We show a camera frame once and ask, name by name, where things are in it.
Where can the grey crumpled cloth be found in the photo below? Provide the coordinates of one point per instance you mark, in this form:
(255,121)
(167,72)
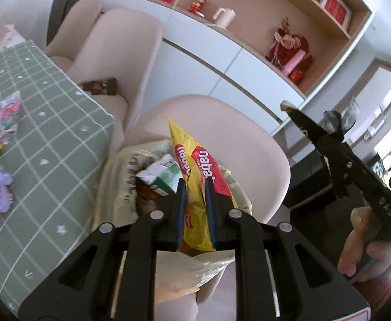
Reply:
(332,120)

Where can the person's right hand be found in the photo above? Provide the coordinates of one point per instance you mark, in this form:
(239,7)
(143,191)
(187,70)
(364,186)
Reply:
(354,240)

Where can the person's right forearm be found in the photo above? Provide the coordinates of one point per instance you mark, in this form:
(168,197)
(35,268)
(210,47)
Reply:
(379,294)

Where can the white mug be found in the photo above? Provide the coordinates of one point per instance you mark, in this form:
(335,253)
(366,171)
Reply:
(225,16)

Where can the black box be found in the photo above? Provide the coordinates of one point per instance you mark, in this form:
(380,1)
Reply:
(311,177)

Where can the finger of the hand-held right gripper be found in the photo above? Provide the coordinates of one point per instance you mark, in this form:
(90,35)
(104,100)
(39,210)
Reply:
(329,147)

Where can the yellow snack packet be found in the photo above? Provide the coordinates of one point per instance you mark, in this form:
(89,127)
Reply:
(195,160)

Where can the green checked tablecloth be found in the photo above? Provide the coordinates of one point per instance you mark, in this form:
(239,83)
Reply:
(48,133)

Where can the green white carton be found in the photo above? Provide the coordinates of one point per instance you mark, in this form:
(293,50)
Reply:
(162,174)

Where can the wooden wall shelf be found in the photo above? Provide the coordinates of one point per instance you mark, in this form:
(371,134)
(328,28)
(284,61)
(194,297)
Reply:
(255,23)

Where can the beige plastic bag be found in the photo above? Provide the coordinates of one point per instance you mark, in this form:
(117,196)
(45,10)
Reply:
(182,274)

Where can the beige dining chair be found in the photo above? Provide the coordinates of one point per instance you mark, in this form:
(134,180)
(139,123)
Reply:
(78,16)
(249,133)
(122,50)

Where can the red festive ornament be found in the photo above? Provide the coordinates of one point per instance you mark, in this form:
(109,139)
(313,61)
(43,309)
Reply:
(284,43)

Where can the glass door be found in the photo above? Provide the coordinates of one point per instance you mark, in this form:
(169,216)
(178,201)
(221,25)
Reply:
(382,100)

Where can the red picture frame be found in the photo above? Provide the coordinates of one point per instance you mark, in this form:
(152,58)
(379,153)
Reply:
(336,8)

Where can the brown snack packet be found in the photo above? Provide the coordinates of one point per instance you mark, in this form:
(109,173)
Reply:
(98,87)

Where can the white sideboard cabinet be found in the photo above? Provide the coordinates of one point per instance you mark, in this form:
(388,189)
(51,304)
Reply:
(195,60)

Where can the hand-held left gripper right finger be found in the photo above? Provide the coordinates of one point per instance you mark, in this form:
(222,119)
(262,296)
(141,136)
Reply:
(210,214)

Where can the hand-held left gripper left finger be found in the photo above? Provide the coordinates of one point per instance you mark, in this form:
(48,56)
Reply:
(181,214)

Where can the white pink candy packet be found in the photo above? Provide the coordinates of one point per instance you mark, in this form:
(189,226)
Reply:
(8,117)

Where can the red gift box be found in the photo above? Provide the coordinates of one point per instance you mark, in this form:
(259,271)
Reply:
(304,53)

